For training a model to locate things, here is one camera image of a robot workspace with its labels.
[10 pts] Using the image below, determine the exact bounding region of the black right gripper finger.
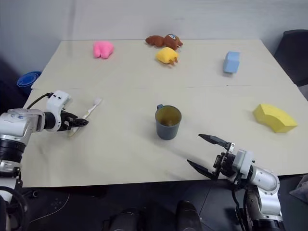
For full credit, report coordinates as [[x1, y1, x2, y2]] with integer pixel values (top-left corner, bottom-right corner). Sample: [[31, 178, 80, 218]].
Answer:
[[197, 133, 232, 151], [187, 159, 219, 180]]

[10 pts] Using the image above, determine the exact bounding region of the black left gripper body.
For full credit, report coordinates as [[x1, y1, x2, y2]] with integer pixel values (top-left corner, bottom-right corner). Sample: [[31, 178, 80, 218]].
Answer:
[[58, 111, 78, 132]]

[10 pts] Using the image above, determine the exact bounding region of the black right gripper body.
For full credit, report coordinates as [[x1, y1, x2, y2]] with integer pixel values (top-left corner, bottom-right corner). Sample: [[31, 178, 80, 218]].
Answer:
[[212, 141, 238, 181]]

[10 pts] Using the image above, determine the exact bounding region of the white toothbrush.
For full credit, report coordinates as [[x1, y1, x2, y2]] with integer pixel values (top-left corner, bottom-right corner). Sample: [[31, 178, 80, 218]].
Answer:
[[67, 97, 103, 138]]

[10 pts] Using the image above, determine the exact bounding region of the grey-blue plastic mug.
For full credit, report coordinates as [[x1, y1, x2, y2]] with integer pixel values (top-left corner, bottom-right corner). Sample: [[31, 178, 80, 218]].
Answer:
[[154, 103, 182, 141]]

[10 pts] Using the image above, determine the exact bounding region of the dark rounded shape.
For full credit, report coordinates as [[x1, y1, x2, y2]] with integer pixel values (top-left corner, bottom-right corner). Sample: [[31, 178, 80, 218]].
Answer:
[[176, 199, 202, 231], [107, 207, 146, 231]]

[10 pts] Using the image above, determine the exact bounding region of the blue plastic basin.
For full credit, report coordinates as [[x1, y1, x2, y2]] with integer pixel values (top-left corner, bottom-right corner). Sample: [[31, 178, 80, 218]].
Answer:
[[16, 70, 42, 89]]

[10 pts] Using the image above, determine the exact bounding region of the yellow curved foam block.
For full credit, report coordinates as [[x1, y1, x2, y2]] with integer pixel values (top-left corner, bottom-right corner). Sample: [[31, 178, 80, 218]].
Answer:
[[252, 103, 299, 134]]

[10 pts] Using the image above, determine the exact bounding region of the pink plush toy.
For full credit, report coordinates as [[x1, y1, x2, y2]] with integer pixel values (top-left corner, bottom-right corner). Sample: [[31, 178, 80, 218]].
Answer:
[[92, 41, 116, 59]]

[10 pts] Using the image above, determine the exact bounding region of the grey crumpled cloth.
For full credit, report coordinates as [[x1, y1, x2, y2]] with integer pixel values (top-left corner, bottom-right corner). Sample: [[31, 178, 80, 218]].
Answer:
[[288, 174, 308, 203]]

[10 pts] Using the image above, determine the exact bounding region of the light blue foam block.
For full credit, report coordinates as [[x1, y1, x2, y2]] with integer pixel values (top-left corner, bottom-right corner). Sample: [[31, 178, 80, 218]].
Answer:
[[222, 51, 242, 74]]

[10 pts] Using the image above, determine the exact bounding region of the yellow plush toy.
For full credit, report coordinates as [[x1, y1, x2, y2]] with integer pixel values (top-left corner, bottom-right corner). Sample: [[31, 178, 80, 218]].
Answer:
[[155, 47, 180, 66]]

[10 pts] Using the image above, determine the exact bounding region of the brown plush toy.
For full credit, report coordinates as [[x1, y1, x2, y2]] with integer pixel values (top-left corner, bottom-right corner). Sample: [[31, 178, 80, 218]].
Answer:
[[145, 34, 184, 50]]

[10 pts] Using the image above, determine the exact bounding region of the black chair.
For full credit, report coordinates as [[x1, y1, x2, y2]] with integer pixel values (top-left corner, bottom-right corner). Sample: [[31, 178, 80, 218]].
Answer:
[[273, 29, 308, 88]]

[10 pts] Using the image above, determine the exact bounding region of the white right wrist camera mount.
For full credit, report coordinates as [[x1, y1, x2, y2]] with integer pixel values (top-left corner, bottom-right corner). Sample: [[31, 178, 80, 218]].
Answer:
[[231, 149, 256, 180]]

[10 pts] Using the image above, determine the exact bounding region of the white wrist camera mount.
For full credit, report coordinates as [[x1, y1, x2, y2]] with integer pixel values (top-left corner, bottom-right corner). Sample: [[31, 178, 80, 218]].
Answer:
[[231, 149, 256, 180], [45, 90, 73, 132]]

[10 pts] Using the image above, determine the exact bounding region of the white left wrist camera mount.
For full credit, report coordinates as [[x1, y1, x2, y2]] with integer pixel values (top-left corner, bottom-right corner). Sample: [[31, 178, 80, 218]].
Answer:
[[45, 90, 73, 132]]

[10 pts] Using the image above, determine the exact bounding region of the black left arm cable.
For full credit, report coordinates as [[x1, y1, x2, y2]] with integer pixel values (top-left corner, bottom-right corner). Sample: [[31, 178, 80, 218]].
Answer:
[[24, 92, 54, 109]]

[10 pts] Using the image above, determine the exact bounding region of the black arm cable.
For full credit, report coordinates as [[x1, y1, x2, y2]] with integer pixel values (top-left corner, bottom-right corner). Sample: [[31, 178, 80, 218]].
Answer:
[[24, 92, 54, 109], [230, 180, 243, 231]]

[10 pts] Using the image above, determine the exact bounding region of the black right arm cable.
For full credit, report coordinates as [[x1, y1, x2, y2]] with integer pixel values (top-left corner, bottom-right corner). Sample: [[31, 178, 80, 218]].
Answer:
[[230, 180, 243, 231]]

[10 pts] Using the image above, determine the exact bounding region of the thin white floor cable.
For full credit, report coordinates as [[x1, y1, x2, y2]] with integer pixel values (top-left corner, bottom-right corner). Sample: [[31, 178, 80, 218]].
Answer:
[[30, 192, 71, 222]]

